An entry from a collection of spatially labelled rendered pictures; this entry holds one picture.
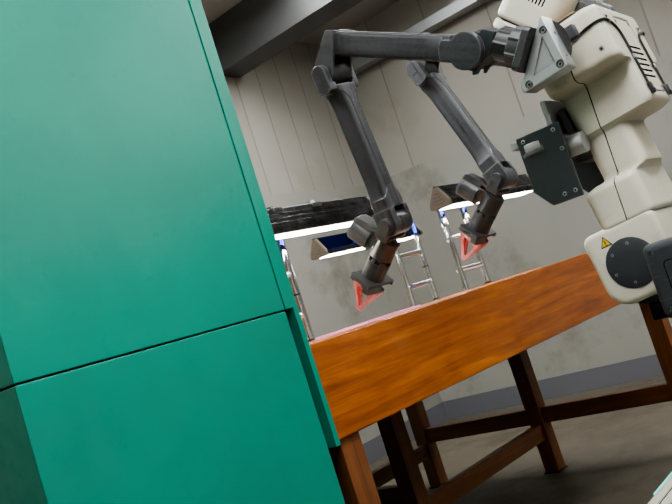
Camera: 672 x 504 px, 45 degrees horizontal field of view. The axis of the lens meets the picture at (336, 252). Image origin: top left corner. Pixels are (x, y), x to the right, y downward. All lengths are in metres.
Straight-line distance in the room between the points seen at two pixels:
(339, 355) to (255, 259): 0.28
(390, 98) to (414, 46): 3.55
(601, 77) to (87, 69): 1.01
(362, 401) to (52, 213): 0.71
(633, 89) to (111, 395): 1.15
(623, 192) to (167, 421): 1.00
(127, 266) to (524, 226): 3.82
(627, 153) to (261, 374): 0.87
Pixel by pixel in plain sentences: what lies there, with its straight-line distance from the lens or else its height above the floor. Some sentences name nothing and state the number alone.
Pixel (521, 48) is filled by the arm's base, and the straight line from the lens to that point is 1.65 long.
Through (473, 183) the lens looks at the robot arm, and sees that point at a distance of 2.22.
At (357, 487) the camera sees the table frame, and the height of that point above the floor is 0.48.
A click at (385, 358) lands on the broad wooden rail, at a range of 1.71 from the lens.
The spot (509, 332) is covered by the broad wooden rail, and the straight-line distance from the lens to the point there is 2.12.
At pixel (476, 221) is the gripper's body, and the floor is 0.94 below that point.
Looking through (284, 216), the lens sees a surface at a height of 1.08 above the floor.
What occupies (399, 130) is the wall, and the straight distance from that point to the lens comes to 5.32.
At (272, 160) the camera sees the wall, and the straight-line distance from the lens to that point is 4.78.
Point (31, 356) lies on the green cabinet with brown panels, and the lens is 1.19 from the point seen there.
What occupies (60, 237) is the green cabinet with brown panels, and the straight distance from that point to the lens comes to 1.26.
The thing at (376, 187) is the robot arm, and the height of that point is 1.06.
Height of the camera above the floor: 0.78
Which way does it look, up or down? 5 degrees up
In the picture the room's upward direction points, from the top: 18 degrees counter-clockwise
